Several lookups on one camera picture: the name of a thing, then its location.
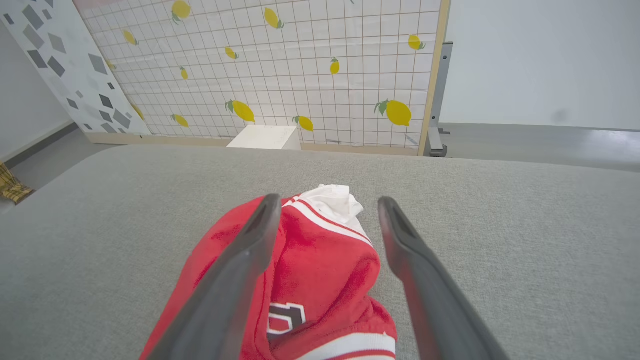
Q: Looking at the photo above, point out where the yellow plaid cloth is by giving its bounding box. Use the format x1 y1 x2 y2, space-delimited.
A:
0 162 36 206

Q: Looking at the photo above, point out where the lemon print grid partition panel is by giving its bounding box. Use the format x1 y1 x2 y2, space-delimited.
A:
72 0 451 157

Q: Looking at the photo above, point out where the white box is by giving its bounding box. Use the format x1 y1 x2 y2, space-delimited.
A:
226 125 302 151

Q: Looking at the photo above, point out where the red and white jersey garment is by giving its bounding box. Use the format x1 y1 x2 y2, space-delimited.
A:
140 184 398 360

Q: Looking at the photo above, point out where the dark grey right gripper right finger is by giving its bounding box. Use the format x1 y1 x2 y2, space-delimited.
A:
378 196 510 360

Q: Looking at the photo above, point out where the white panel with grey diamonds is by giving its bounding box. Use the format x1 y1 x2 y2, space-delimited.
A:
0 0 152 137

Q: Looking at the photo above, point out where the grey metal partition stand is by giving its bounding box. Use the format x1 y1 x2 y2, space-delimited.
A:
427 41 454 158

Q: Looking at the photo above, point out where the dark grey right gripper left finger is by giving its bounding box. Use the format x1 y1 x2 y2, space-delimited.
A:
147 193 282 360

